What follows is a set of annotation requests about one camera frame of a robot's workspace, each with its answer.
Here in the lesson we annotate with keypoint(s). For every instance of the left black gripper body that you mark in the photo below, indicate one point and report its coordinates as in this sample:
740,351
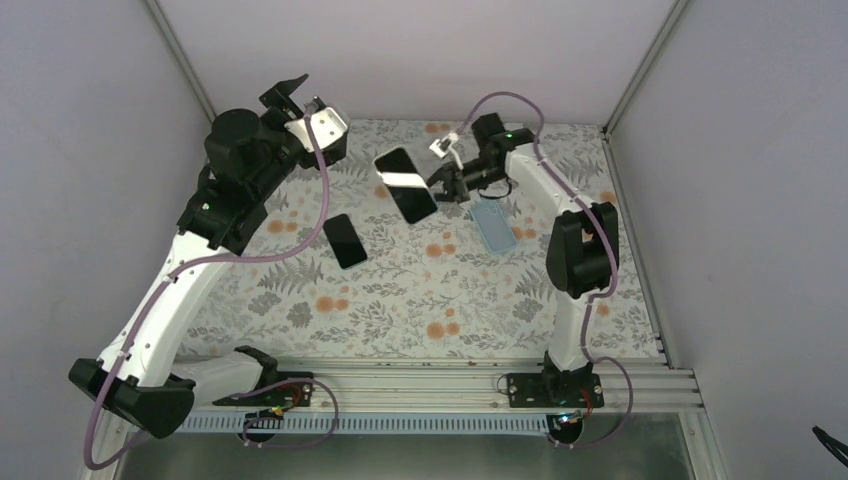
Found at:
270,177

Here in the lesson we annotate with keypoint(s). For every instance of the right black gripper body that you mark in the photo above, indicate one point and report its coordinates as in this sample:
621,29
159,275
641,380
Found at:
493,176

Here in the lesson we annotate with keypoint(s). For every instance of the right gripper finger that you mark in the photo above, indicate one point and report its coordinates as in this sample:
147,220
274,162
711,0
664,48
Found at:
452,191
445,174

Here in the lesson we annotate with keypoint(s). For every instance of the light blue phone case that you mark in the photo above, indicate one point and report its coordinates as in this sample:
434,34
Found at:
493,227

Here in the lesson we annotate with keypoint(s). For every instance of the green phone black screen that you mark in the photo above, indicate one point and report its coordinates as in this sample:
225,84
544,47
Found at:
344,241

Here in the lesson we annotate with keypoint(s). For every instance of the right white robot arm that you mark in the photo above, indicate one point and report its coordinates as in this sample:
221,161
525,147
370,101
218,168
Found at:
581,259

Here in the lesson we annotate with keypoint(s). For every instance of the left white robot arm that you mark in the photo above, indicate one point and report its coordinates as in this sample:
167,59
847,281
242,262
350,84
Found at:
137,376

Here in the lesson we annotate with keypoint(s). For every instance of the floral patterned table mat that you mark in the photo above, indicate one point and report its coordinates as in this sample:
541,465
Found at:
430,290

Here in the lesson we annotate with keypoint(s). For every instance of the black object at edge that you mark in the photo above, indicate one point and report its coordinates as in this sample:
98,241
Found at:
834,446

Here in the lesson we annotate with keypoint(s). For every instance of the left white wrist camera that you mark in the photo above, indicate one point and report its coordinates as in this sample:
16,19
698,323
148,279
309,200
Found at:
324,128

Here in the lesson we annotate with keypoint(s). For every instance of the left aluminium corner post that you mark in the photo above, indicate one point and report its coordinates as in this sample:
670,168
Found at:
178,54

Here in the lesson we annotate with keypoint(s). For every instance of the aluminium corner post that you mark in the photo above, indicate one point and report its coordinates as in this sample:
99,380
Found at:
654,50
178,54

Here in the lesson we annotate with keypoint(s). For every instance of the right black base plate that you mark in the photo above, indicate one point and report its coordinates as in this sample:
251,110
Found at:
555,390

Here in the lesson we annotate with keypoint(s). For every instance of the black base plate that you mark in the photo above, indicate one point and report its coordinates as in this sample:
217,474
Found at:
295,393
555,390

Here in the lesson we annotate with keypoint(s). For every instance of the aluminium mounting rail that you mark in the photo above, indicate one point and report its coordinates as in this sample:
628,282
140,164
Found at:
473,386

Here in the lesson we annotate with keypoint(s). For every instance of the right aluminium corner post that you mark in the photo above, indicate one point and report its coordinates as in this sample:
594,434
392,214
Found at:
654,50

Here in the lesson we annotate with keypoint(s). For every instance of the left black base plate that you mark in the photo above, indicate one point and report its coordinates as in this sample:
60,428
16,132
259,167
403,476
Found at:
295,393

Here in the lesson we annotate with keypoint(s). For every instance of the slotted grey cable duct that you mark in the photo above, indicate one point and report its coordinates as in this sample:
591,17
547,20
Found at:
406,423

